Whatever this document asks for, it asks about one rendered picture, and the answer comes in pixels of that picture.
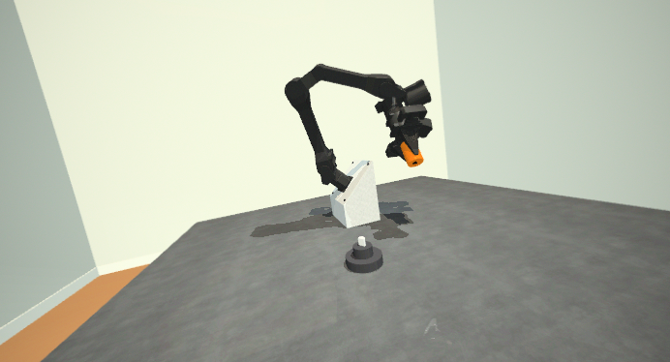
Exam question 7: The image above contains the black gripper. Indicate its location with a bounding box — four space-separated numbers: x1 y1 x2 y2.
385 105 428 162

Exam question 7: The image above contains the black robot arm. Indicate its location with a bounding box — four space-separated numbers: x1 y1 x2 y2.
285 64 431 192

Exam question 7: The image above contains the orange tapered knob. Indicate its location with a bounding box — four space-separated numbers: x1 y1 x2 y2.
401 142 424 167

